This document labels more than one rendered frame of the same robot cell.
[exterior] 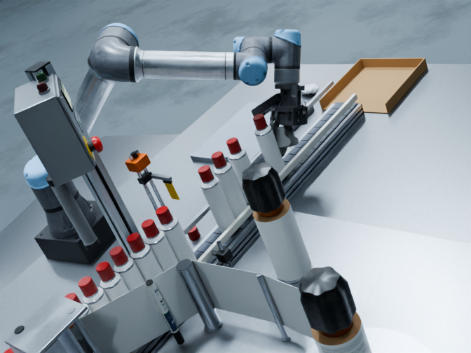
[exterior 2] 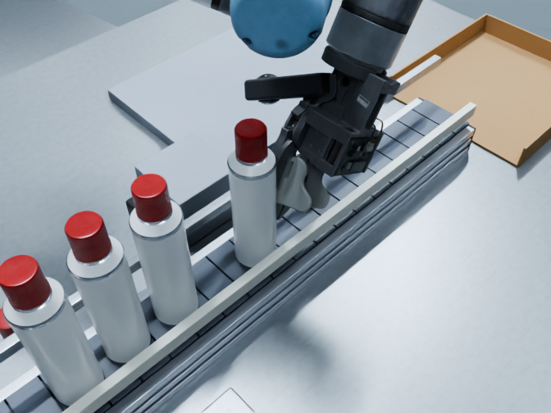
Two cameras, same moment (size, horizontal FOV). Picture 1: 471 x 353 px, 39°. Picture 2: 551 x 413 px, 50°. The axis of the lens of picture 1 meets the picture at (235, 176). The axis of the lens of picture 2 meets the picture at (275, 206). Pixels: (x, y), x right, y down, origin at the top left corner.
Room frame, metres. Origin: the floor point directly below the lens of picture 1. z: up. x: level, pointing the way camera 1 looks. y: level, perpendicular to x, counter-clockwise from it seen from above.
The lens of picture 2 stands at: (1.22, -0.12, 1.46)
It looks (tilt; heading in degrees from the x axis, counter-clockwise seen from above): 48 degrees down; 357
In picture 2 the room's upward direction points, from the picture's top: straight up
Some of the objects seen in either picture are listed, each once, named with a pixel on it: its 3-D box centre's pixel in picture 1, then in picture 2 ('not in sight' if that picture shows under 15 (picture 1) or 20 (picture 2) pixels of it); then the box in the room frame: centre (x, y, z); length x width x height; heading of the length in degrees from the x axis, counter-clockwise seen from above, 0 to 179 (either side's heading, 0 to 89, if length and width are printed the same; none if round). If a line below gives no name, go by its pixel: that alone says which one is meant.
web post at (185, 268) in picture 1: (198, 295); not in sight; (1.17, 0.18, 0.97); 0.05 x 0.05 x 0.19
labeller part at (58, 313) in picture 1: (45, 323); not in sight; (1.05, 0.45, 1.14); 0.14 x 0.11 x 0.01; 130
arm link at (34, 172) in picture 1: (50, 178); not in sight; (1.82, 0.52, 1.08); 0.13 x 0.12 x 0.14; 168
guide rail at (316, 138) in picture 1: (263, 195); (193, 322); (1.56, -0.05, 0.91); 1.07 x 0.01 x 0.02; 130
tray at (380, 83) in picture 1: (373, 84); (500, 81); (2.05, -0.57, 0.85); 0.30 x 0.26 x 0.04; 130
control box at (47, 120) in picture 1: (55, 127); not in sight; (1.40, 0.33, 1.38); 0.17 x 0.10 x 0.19; 5
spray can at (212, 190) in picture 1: (216, 199); (52, 335); (1.51, 0.07, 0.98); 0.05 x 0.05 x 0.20
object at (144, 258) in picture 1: (149, 268); not in sight; (1.33, 0.28, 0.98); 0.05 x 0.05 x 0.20
